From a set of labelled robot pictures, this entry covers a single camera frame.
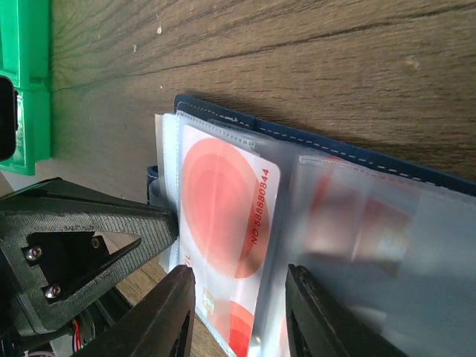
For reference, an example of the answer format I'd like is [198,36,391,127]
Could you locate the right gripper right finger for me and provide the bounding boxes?
[286,264,405,356]

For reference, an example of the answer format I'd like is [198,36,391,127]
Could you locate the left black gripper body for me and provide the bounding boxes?
[1,289,132,356]

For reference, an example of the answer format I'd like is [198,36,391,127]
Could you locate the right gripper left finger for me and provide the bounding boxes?
[75,265,196,357]

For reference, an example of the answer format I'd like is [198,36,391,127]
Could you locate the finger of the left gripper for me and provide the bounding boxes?
[1,178,178,335]

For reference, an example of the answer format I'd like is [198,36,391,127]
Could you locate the red circle card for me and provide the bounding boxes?
[179,125,280,356]

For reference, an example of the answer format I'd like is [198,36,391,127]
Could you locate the blue card holder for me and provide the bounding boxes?
[147,94,475,356]

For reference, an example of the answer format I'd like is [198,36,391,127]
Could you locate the green bin lower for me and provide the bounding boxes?
[1,85,51,176]

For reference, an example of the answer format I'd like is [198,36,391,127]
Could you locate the green bin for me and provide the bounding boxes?
[1,85,51,176]
[1,0,51,91]

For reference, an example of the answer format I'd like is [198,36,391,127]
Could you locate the green bin upper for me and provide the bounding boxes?
[1,0,51,91]

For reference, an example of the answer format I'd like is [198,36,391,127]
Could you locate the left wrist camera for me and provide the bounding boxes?
[0,76,18,161]

